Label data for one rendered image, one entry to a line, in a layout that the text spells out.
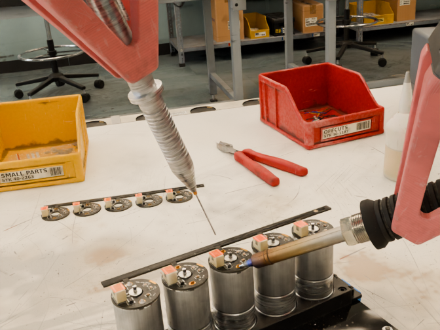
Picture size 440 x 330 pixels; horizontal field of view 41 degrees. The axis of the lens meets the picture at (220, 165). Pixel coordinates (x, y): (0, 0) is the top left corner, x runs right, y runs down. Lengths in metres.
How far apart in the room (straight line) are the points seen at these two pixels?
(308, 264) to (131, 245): 0.17
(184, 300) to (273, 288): 0.06
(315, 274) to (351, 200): 0.18
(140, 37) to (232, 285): 0.15
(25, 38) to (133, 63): 4.51
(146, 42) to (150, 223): 0.28
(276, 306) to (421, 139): 0.15
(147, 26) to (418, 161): 0.12
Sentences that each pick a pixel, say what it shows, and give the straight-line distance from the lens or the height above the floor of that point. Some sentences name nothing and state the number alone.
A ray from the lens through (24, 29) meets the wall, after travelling 4.74.
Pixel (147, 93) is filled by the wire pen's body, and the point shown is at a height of 0.92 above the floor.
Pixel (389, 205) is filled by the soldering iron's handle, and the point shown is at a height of 0.86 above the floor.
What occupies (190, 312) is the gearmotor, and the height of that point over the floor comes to 0.80.
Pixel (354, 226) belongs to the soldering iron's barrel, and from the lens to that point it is 0.29.
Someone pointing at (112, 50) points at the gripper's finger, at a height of 0.94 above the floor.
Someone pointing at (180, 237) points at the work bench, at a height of 0.75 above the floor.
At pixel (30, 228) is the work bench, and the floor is 0.75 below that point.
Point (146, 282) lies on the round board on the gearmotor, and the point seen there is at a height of 0.81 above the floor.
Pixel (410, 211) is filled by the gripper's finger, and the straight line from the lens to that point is 0.27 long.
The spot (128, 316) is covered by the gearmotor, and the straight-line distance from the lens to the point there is 0.30.
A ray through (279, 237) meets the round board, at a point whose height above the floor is 0.81.
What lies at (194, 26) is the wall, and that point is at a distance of 4.81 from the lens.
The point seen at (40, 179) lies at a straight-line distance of 0.60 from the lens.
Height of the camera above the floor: 0.99
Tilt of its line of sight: 23 degrees down
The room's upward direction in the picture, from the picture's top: 4 degrees counter-clockwise
